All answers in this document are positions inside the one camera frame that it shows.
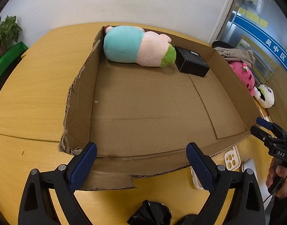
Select green artificial turf ledge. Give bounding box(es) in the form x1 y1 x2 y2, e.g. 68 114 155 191
0 42 29 85

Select black cap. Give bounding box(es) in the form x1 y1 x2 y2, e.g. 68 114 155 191
211 41 235 50

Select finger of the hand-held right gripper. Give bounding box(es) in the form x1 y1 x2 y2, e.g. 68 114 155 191
256 117 287 137
250 125 275 146

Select person's right forearm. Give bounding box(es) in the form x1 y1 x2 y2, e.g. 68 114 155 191
268 191 287 225

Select white rectangular device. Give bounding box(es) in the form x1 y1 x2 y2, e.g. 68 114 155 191
242 159 258 181

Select small black product box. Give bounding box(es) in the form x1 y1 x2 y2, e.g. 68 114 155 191
174 46 210 78

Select brown cardboard box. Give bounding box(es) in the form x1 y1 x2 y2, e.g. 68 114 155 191
58 25 261 191

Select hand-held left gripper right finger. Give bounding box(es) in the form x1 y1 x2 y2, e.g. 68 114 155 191
186 142 267 225

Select teal and pink pig plush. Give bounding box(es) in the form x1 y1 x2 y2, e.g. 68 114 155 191
103 25 177 68

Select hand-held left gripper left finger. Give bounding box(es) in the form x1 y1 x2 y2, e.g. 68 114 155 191
18 142 97 225

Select tan cloth bag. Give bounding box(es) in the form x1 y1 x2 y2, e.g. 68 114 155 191
215 46 255 69

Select large potted green plant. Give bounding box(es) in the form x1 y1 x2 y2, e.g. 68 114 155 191
0 16 23 54

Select cream phone case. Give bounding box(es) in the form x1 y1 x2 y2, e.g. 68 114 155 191
190 145 241 190

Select blue door banner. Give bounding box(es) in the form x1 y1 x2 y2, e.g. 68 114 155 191
235 13 287 80

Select black sunglasses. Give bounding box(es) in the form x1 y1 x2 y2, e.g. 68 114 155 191
127 200 198 225

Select panda plush toy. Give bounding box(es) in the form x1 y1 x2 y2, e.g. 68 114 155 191
254 84 275 108

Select pink plush toy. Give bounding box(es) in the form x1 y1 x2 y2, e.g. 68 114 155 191
229 60 256 96

